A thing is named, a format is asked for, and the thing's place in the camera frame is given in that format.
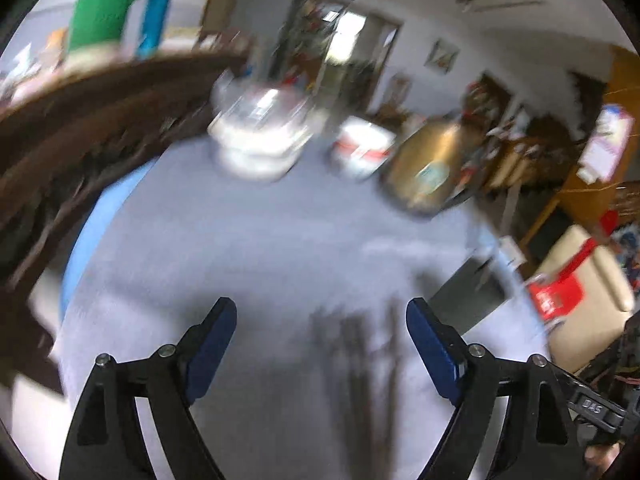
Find red child chair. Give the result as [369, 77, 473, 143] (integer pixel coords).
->
[525, 210, 618, 325]

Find chopsticks lying on cloth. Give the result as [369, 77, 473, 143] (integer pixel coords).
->
[310, 297, 404, 479]

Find grey table cloth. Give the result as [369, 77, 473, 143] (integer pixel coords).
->
[52, 134, 551, 480]

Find gold electric kettle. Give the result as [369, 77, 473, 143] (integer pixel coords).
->
[380, 117, 478, 218]

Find dark wooden sideboard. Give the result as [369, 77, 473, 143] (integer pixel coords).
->
[1, 52, 247, 392]

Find stacked red white bowls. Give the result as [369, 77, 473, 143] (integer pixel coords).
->
[329, 116, 396, 180]

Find white pot with plastic bag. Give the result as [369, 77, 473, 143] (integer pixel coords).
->
[207, 75, 312, 181]

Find green thermos flask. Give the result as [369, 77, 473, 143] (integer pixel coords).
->
[67, 0, 134, 53]

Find blue thermos bottle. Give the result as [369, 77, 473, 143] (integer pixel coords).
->
[136, 0, 170, 58]

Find grey refrigerator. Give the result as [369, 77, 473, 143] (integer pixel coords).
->
[229, 0, 302, 80]

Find wall calendar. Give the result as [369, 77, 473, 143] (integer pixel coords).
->
[577, 104, 634, 185]

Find framed wall picture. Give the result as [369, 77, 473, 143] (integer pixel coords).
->
[425, 39, 460, 74]

